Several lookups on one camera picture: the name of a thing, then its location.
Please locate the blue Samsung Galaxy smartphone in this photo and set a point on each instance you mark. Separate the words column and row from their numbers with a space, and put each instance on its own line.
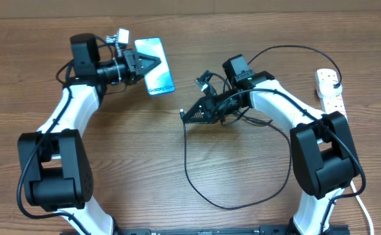
column 159, row 80

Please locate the white power strip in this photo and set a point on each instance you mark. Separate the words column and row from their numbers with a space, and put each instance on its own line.
column 331, row 104

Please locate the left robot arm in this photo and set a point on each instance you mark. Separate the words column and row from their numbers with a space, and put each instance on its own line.
column 56, row 178

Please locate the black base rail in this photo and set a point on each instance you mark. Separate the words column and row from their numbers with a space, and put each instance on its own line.
column 206, row 231

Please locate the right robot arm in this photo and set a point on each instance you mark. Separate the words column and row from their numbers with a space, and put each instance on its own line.
column 323, row 155

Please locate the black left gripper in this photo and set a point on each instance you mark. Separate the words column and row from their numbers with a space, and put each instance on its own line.
column 135, row 70

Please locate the white charger plug adapter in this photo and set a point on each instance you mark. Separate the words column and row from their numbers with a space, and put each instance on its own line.
column 327, row 89

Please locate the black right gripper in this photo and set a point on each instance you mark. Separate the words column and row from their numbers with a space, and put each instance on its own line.
column 212, row 113

